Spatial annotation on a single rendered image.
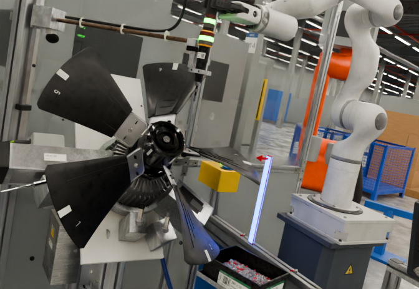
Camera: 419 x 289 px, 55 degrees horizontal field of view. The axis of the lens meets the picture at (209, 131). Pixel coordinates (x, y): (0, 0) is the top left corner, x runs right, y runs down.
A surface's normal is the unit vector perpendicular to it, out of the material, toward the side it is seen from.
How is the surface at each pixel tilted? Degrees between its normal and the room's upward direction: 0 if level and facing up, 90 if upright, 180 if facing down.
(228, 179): 90
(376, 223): 90
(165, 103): 51
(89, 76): 77
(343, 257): 90
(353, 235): 90
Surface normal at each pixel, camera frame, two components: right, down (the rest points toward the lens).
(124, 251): 0.52, -0.47
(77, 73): 0.23, -0.09
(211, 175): -0.83, -0.11
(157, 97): -0.25, -0.55
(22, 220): 0.52, 0.20
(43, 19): -0.38, 0.04
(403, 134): -0.70, -0.06
